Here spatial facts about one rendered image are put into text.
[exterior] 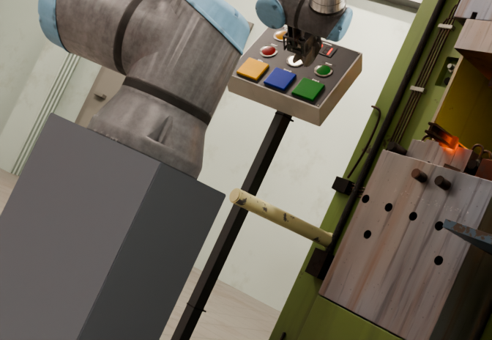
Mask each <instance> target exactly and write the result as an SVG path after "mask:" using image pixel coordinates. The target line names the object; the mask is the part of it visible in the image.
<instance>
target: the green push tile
mask: <svg viewBox="0 0 492 340"><path fill-rule="evenodd" d="M323 88H324V84H321V83H319V82H316V81H313V80H310V79H308V78H305V77H304V78H303V79H302V80H301V81H300V82H299V83H298V84H297V86H296V87H295V88H294V90H293V91H292V92H291V93H292V94H293V95H296V96H298V97H302V98H304V99H306V100H309V101H312V102H313V101H314V100H315V99H316V97H317V96H318V95H319V93H320V92H321V91H322V89H323Z"/></svg>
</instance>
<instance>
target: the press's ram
mask: <svg viewBox="0 0 492 340"><path fill-rule="evenodd" d="M454 18H455V19H456V20H457V21H458V22H459V23H460V24H461V25H462V26H464V24H465V22H466V19H473V20H481V21H492V0H461V1H460V3H459V5H458V8H457V10H456V11H455V14H454Z"/></svg>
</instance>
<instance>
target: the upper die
mask: <svg viewBox="0 0 492 340"><path fill-rule="evenodd" d="M454 49H455V50H456V51H458V52H459V53H460V54H461V55H462V56H463V57H464V58H465V59H467V60H468V61H469V62H470V63H471V64H472V65H473V66H475V67H476V68H477V69H478V70H479V71H480V72H481V73H482V74H483V75H484V76H485V77H486V78H487V79H488V80H490V79H491V76H492V21H481V20H473V19H466V22H465V24H464V26H463V28H462V30H461V33H460V35H459V37H458V40H457V42H456V44H455V47H454Z"/></svg>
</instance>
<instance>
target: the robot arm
mask: <svg viewBox="0 0 492 340"><path fill-rule="evenodd" d="M38 14H39V22H40V27H41V29H42V32H43V33H44V35H45V36H46V37H47V38H48V40H50V41H51V42H52V43H53V44H55V45H57V46H59V47H61V48H63V49H64V50H65V51H66V52H68V53H73V54H75V55H77V56H80V57H82V58H85V59H87V60H89V61H91V62H94V63H96V64H99V65H101V66H103V67H107V68H108V69H110V70H113V71H115V72H118V73H121V74H122V75H125V76H126V77H125V79H124V82H123V84H122V86H121V88H120V90H119V91H118V92H117V93H116V94H115V95H114V96H113V97H112V98H111V99H110V100H109V101H108V102H107V103H106V104H105V105H104V106H103V107H102V108H101V109H100V110H99V111H98V112H97V113H96V114H95V115H94V116H93V117H92V118H91V120H90V122H89V124H88V126H87V129H89V130H92V131H94V132H95V133H98V134H100V135H102V136H104V137H106V138H109V139H111V140H113V141H116V142H118V143H120V144H122V145H125V146H126V147H129V148H130V149H134V150H135V151H137V152H140V153H142V154H144V155H146V156H149V157H151V158H153V159H155V160H158V161H160V162H161V163H164V164H165V165H167V166H170V167H171V168H173V169H176V170H177V171H180V172H181V173H183V174H186V175H187V176H189V177H192V178H194V179H198V176H199V174H200V173H201V170H202V165H203V156H204V141H205V133H206V129H207V128H208V126H209V123H210V121H211V119H212V117H213V115H214V113H215V110H216V108H217V106H218V104H219V102H220V100H221V97H222V96H223V93H224V91H225V90H226V87H227V85H228V82H229V81H230V79H231V76H232V74H233V72H234V70H235V68H236V66H237V64H238V61H239V59H240V57H241V56H242V54H243V50H244V47H245V44H246V42H247V39H248V36H249V34H250V27H249V24H248V22H247V20H246V19H245V18H244V16H243V15H242V14H241V13H240V12H239V11H237V10H236V9H235V8H234V7H232V6H231V5H230V4H229V3H228V2H226V1H224V0H38ZM256 14H257V16H258V18H259V20H260V21H261V22H262V23H263V24H264V25H265V26H267V27H269V28H271V29H279V28H282V27H283V26H284V25H287V29H288V31H287V32H286V33H285V34H284V35H283V50H285V49H287V51H290V52H292V53H295V54H294V57H293V63H296V62H298V61H299V60H301V61H302V63H303V64H304V67H309V66H311V65H312V63H313V62H314V60H315V58H316V57H317V55H318V53H319V51H320V50H321V47H322V41H321V38H324V39H326V40H330V41H333V42H339V41H340V40H341V39H342V38H343V37H344V35H345V34H346V32H347V30H348V28H349V26H350V23H351V19H352V16H353V10H352V9H351V8H350V7H346V0H257V2H256ZM285 38H286V41H287V43H286V45H285Z"/></svg>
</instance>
